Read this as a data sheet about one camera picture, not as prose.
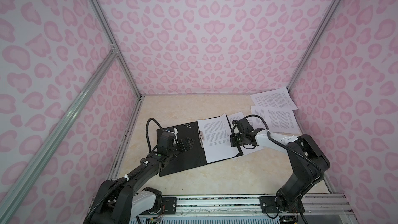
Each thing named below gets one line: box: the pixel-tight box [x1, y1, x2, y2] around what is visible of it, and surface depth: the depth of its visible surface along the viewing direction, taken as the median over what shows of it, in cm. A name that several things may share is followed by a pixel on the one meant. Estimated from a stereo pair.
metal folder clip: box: [197, 128, 205, 149], surface depth 99 cm
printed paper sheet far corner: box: [249, 86, 299, 110], surface depth 120 cm
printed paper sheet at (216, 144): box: [197, 113, 240, 164], surface depth 98 cm
